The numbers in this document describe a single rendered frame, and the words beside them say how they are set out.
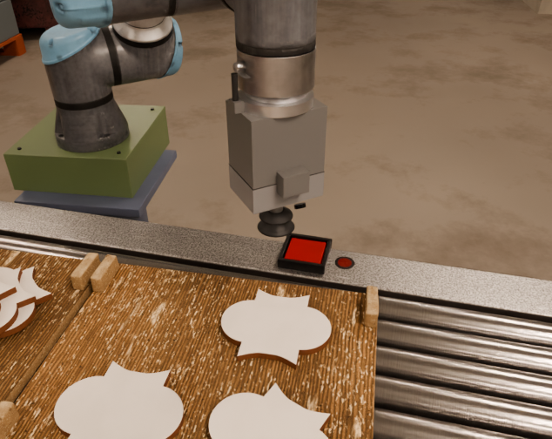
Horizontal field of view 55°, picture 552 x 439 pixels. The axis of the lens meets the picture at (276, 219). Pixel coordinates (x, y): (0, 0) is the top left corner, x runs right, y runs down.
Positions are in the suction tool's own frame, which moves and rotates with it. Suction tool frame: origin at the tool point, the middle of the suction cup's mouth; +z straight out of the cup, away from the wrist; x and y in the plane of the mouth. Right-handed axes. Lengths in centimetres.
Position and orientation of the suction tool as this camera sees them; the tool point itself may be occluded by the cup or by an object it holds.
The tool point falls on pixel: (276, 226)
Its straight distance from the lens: 61.7
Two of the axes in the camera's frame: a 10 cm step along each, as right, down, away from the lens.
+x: -4.5, -5.0, 7.4
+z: 0.0, 8.3, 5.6
